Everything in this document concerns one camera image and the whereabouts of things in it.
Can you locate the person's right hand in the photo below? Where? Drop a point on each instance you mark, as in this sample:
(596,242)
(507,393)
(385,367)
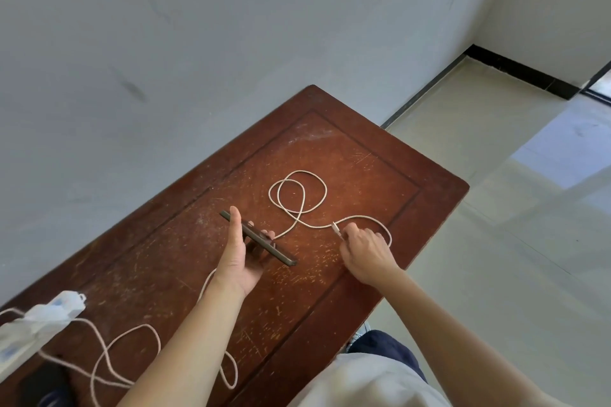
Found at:
(370,256)

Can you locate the person's left hand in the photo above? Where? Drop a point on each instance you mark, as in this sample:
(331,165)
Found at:
(236,266)

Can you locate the person's left thumb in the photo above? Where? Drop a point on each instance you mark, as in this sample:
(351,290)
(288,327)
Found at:
(236,235)

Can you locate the person's right fingers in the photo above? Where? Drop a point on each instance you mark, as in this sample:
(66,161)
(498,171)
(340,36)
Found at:
(354,237)

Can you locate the dark smartphone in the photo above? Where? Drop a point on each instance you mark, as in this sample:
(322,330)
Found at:
(281,256)

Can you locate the person's right forearm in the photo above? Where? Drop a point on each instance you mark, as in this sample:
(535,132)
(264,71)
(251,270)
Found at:
(458,344)

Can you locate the person's left forearm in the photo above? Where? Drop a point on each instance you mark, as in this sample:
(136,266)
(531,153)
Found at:
(191,344)

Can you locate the light grey shoe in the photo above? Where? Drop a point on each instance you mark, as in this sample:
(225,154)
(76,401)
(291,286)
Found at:
(359,333)

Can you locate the dark blue trousers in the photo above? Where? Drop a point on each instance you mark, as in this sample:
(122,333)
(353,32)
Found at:
(386,347)

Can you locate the white shirt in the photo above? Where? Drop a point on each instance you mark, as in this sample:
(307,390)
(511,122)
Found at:
(367,385)

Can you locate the white power strip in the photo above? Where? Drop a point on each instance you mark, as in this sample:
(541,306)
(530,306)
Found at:
(40,321)

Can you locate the black skirting board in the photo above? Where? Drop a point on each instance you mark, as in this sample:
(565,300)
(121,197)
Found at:
(520,70)

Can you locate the black flat object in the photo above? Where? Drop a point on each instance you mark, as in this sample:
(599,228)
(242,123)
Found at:
(43,387)

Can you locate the dark door frame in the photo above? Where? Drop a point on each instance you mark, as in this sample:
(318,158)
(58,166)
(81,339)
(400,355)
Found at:
(597,84)

